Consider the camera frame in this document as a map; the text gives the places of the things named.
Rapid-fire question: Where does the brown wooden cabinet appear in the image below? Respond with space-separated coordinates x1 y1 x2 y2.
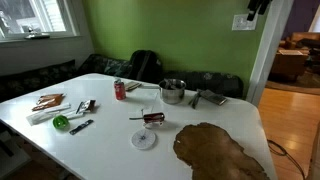
269 49 309 83

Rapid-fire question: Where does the black folding tool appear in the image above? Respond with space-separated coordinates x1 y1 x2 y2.
188 89 203 110

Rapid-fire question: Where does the red soda can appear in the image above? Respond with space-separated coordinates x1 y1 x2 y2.
113 78 127 101

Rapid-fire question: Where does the green round lid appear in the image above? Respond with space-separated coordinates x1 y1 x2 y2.
52 114 70 130

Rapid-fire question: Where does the black flat strip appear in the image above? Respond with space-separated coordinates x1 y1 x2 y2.
69 119 95 136

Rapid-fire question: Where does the black backpack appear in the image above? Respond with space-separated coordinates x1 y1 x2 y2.
128 49 164 84

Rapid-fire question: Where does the brown sofa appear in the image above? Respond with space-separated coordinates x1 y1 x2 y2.
284 31 320 51

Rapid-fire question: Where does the silver pot with handle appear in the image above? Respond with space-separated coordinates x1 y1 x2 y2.
139 78 187 105

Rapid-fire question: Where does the dark red shiny object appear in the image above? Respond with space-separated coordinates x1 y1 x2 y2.
142 112 166 129

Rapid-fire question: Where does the white round lid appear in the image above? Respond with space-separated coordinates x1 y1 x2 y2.
130 128 157 151

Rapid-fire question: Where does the white framed window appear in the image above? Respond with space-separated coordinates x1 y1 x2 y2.
0 0 81 43

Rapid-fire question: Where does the shiny silver metal cup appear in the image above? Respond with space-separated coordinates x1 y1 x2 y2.
163 79 181 90

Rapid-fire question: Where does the black floor cable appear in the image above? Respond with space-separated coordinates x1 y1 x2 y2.
266 139 306 180

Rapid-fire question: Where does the long white package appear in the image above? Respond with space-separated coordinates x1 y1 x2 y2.
25 102 84 126

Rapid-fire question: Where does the small figure on windowsill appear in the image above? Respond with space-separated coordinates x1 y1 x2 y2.
23 24 51 40

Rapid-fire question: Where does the tan notebook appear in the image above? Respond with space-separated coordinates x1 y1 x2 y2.
123 80 143 92

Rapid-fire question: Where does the white light switch plate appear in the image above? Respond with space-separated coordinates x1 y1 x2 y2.
231 13 258 32

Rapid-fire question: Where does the dark patterned bench cushion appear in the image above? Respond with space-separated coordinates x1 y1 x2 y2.
163 70 244 99
76 53 133 79
0 59 78 103

